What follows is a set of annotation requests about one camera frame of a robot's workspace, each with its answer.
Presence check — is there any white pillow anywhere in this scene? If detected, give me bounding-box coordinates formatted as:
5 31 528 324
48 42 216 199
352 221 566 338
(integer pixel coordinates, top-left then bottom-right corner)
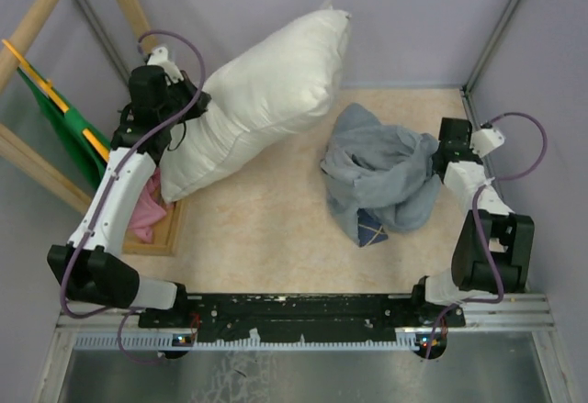
159 7 351 203

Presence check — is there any yellow plastic hanger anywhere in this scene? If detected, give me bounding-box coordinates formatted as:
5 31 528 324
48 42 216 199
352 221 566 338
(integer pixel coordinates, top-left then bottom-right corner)
2 39 108 162

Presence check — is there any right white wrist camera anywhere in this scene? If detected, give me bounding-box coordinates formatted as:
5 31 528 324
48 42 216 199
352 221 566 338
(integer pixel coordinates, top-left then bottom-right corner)
470 128 505 158

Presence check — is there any pink garment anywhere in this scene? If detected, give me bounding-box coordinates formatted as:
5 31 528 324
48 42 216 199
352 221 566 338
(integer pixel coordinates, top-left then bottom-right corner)
128 168 167 244

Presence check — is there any white cable duct strip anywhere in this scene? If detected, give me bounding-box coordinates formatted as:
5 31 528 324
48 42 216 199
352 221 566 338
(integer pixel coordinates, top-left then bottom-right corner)
73 331 447 352

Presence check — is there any green shirt on hanger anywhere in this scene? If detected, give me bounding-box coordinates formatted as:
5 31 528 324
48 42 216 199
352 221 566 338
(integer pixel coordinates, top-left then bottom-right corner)
17 67 110 189

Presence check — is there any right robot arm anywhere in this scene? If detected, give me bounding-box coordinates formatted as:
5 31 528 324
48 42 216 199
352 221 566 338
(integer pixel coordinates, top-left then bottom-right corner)
410 118 535 326

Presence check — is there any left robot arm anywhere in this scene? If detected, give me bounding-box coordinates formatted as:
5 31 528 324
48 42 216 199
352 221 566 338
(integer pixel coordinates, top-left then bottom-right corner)
47 65 210 327

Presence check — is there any light blue pillowcase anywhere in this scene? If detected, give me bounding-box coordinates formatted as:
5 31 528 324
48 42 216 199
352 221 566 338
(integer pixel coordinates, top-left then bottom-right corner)
320 103 441 247

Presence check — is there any aluminium frame rail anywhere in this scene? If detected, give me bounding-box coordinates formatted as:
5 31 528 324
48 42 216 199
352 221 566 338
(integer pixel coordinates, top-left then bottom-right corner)
462 0 543 95

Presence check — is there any wooden tray box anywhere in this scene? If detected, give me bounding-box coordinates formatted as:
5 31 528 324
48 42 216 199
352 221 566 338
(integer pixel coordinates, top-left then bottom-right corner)
123 200 187 257

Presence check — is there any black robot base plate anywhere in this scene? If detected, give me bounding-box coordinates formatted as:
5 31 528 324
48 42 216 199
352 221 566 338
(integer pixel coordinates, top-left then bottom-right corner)
139 289 444 343

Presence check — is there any wooden clothes rack frame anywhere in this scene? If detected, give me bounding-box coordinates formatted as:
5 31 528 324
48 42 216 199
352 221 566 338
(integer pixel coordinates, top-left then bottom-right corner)
1 0 130 214

